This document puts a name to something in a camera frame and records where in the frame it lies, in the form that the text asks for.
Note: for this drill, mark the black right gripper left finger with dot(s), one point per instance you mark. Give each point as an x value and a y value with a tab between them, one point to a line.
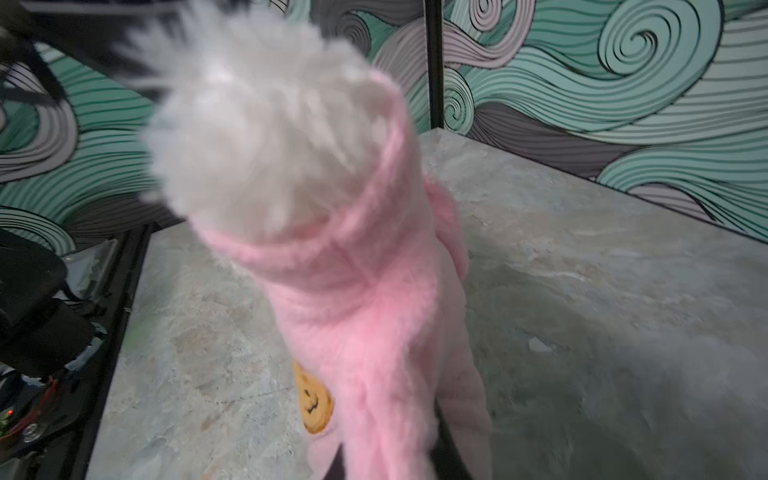
336	470

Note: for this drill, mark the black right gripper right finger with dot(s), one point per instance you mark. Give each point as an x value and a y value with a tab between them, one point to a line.
446	459

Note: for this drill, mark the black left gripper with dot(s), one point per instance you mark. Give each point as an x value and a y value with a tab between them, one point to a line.
91	32

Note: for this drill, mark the pink knitted bear sweater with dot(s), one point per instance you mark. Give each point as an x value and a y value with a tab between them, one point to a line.
371	305

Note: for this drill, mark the white plush teddy bear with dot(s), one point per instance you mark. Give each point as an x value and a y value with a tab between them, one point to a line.
263	125

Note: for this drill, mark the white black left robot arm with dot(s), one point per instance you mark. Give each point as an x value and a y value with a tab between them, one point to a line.
72	164

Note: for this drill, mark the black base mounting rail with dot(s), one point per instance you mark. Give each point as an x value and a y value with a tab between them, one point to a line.
78	360

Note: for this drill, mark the black enclosure corner post left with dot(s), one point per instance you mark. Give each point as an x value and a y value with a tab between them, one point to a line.
433	13

